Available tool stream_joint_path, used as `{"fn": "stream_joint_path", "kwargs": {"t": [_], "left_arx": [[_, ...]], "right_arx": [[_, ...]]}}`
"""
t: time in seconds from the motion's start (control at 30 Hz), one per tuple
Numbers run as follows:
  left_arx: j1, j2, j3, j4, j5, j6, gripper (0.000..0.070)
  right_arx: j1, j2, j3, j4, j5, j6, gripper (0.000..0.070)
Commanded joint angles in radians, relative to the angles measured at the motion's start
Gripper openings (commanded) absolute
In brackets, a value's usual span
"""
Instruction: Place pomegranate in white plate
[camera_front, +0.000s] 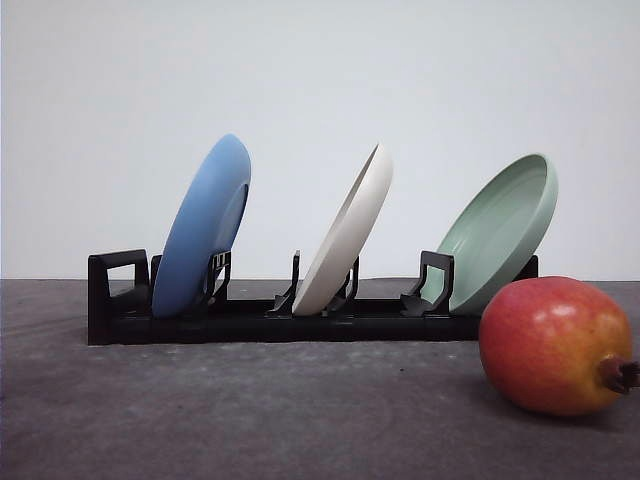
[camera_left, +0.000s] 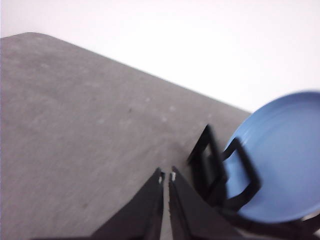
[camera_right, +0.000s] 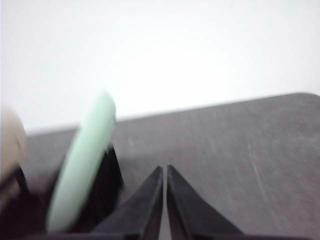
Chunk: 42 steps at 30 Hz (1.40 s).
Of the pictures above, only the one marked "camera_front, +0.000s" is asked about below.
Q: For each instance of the black plate rack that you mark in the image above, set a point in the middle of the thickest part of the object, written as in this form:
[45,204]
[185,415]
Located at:
[121,291]

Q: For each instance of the red pomegranate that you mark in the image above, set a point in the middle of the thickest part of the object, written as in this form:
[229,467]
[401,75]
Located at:
[557,345]

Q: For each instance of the green plate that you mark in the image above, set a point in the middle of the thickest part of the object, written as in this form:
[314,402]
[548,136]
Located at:
[493,237]

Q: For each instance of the white plate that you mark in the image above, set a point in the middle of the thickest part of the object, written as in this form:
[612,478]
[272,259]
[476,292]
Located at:
[346,240]

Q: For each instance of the blue plate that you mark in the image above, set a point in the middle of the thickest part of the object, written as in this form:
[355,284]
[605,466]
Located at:
[206,224]

